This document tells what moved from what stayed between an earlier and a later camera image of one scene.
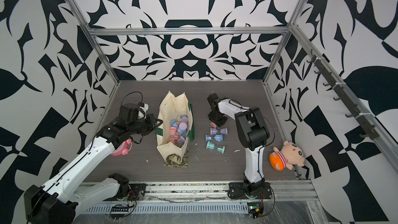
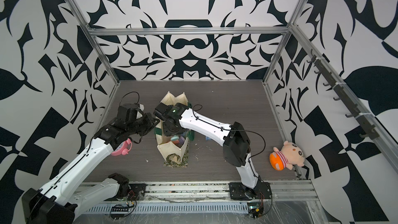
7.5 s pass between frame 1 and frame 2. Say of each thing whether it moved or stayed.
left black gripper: stayed
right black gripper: moved
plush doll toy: stayed
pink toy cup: stayed
